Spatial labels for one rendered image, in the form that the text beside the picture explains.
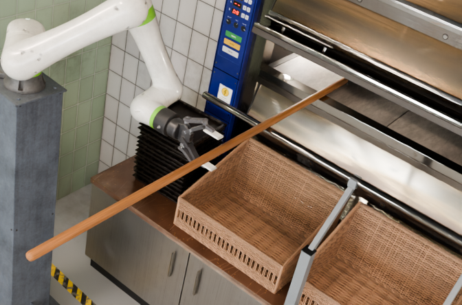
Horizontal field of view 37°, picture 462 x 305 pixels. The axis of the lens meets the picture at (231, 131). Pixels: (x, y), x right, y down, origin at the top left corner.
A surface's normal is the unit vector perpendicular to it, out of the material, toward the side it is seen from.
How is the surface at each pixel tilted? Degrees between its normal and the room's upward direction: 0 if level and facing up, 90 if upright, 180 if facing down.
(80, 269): 0
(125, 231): 90
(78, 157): 90
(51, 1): 90
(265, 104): 70
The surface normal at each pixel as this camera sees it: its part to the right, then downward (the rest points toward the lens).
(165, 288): -0.61, 0.33
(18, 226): 0.73, 0.47
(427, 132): 0.18, -0.83
